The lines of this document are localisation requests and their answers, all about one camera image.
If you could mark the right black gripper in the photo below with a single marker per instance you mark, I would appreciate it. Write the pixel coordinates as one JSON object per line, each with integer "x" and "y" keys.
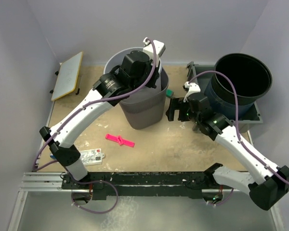
{"x": 177, "y": 103}

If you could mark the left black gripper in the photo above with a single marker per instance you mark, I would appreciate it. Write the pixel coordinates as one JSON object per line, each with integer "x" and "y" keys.
{"x": 155, "y": 73}

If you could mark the light grey round bin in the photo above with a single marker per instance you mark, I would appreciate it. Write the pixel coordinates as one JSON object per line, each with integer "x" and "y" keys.
{"x": 115, "y": 60}

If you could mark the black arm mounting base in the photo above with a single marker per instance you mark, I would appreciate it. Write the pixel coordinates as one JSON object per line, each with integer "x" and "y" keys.
{"x": 194, "y": 185}

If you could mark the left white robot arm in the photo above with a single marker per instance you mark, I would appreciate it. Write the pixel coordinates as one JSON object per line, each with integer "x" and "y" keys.
{"x": 107, "y": 92}

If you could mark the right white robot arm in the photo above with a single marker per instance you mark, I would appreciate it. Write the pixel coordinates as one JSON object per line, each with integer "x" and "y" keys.
{"x": 265, "y": 182}

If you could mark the small green block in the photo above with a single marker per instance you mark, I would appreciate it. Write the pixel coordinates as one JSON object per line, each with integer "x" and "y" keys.
{"x": 169, "y": 93}

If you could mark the grey rectangular plastic crate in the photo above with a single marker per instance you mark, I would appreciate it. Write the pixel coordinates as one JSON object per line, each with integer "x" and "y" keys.
{"x": 251, "y": 118}

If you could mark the dark grey mesh basket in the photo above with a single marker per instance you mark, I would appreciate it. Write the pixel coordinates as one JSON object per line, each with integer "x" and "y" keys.
{"x": 144, "y": 108}

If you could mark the pink plastic clip tool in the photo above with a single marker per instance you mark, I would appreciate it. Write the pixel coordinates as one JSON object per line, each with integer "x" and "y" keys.
{"x": 119, "y": 140}

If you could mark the small whiteboard yellow edge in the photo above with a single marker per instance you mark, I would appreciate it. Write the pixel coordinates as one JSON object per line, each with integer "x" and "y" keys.
{"x": 68, "y": 80}

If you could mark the large black round bucket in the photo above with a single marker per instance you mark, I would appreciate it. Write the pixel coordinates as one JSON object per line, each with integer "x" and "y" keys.
{"x": 251, "y": 79}

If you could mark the white printed card package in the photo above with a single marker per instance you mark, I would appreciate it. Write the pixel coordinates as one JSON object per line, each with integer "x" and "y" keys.
{"x": 92, "y": 157}

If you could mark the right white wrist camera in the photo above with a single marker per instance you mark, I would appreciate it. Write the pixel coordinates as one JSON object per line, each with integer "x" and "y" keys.
{"x": 190, "y": 88}

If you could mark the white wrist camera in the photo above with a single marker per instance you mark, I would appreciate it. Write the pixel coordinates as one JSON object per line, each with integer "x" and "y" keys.
{"x": 159, "y": 46}
{"x": 190, "y": 88}

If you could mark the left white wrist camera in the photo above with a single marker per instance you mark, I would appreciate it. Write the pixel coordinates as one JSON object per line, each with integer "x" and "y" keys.
{"x": 159, "y": 46}

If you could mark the aluminium table frame rail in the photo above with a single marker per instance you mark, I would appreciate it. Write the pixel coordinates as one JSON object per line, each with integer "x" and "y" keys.
{"x": 32, "y": 182}

